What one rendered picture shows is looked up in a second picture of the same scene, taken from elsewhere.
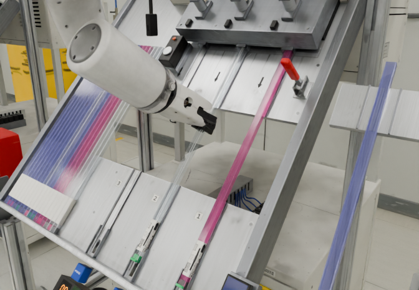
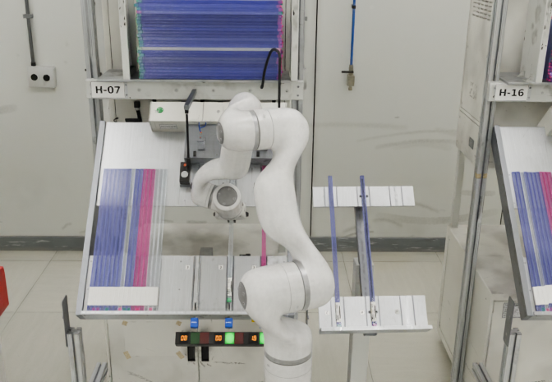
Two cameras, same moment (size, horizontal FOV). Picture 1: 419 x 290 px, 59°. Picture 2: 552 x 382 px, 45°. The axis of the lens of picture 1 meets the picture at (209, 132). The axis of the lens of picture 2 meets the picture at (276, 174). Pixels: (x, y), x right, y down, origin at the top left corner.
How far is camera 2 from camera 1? 169 cm
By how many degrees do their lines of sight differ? 36
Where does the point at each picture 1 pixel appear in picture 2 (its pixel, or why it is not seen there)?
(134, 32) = (126, 157)
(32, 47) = not seen: outside the picture
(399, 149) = not seen: hidden behind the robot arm
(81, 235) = (178, 305)
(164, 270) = not seen: hidden behind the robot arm
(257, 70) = (248, 179)
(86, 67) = (233, 207)
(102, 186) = (175, 273)
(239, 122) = (81, 196)
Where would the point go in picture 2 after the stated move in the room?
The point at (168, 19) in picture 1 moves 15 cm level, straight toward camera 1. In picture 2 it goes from (155, 144) to (180, 154)
